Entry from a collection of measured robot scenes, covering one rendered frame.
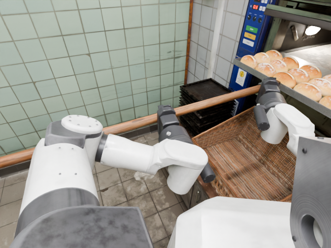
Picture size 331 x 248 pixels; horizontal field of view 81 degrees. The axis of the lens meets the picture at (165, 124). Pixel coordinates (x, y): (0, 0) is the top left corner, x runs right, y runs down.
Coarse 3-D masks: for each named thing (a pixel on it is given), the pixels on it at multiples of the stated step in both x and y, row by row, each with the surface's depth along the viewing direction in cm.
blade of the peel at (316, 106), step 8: (288, 56) 107; (240, 64) 96; (304, 64) 98; (312, 64) 98; (256, 72) 89; (328, 72) 91; (280, 88) 80; (288, 88) 76; (296, 96) 74; (304, 96) 71; (312, 104) 70; (320, 104) 67; (320, 112) 68; (328, 112) 66
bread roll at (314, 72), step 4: (308, 64) 86; (300, 68) 87; (304, 68) 86; (308, 68) 84; (312, 68) 83; (316, 68) 83; (308, 72) 84; (312, 72) 83; (316, 72) 82; (320, 72) 82; (312, 76) 83; (316, 76) 83; (320, 76) 82
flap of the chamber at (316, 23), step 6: (264, 12) 92; (270, 12) 89; (276, 12) 86; (282, 12) 84; (282, 18) 85; (288, 18) 82; (294, 18) 80; (300, 18) 78; (306, 18) 76; (312, 18) 75; (306, 24) 77; (312, 24) 75; (318, 24) 73; (324, 24) 71; (330, 24) 70; (330, 30) 70
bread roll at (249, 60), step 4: (244, 56) 96; (248, 56) 94; (252, 56) 94; (244, 60) 95; (248, 60) 93; (252, 60) 92; (256, 60) 93; (248, 64) 93; (252, 64) 92; (256, 64) 92
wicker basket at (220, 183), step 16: (224, 128) 129; (240, 128) 136; (256, 128) 128; (208, 144) 133; (224, 144) 137; (240, 144) 137; (256, 144) 128; (272, 144) 118; (208, 160) 109; (224, 160) 126; (240, 160) 126; (256, 160) 126; (272, 160) 119; (288, 160) 110; (224, 176) 117; (240, 176) 117; (256, 176) 116; (272, 176) 117; (288, 176) 111; (224, 192) 102; (240, 192) 108; (256, 192) 108; (272, 192) 108; (288, 192) 108
